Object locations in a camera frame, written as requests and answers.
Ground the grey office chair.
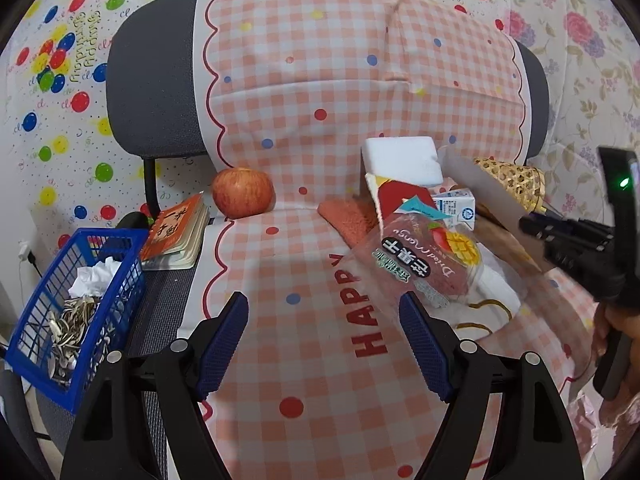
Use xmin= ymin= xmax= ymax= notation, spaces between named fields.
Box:
xmin=35 ymin=0 xmax=551 ymax=480

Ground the crumpled white tissue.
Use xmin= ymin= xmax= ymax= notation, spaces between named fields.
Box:
xmin=67 ymin=256 xmax=123 ymax=301

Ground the red and cream snack packet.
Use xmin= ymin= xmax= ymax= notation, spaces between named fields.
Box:
xmin=365 ymin=172 xmax=437 ymax=222

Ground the orange cover book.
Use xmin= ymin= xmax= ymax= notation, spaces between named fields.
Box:
xmin=140 ymin=192 xmax=211 ymax=270

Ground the white foam block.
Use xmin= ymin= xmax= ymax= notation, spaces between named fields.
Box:
xmin=361 ymin=136 xmax=445 ymax=188

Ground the pile of sunflower seed shells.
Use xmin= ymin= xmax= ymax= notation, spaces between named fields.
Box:
xmin=46 ymin=296 xmax=118 ymax=386

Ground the dried mango packet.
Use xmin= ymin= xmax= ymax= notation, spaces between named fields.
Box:
xmin=350 ymin=207 xmax=483 ymax=311

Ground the blue plastic basket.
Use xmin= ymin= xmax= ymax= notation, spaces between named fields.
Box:
xmin=5 ymin=228 xmax=150 ymax=413

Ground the pink checked tablecloth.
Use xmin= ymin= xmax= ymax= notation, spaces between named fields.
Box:
xmin=177 ymin=0 xmax=608 ymax=480

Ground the orange towel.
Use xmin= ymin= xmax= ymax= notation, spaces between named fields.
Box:
xmin=318 ymin=199 xmax=386 ymax=256

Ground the brown paper bag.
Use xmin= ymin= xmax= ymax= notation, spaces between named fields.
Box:
xmin=439 ymin=146 xmax=551 ymax=273

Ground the red apple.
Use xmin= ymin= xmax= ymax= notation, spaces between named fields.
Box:
xmin=212 ymin=167 xmax=276 ymax=220

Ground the person's right hand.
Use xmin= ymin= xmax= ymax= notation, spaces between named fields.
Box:
xmin=592 ymin=304 xmax=640 ymax=428

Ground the balloon print wall sheet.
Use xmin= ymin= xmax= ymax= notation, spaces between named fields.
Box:
xmin=0 ymin=0 xmax=511 ymax=281

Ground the woven bamboo basket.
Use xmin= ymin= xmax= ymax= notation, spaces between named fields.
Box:
xmin=472 ymin=156 xmax=547 ymax=213

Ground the white and blue milk carton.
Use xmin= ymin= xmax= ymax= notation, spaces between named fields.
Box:
xmin=431 ymin=187 xmax=476 ymax=231

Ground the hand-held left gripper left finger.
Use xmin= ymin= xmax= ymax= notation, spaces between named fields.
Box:
xmin=60 ymin=291 xmax=250 ymax=480

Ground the white printed plastic bag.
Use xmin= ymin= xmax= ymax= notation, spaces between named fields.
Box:
xmin=452 ymin=255 xmax=523 ymax=333

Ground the floral print wall sheet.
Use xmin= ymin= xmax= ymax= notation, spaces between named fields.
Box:
xmin=502 ymin=0 xmax=640 ymax=221

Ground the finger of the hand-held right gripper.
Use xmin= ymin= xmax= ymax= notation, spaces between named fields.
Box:
xmin=542 ymin=240 xmax=608 ymax=281
xmin=519 ymin=212 xmax=615 ymax=247

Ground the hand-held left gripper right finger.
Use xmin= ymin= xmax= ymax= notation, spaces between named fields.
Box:
xmin=399 ymin=291 xmax=586 ymax=480

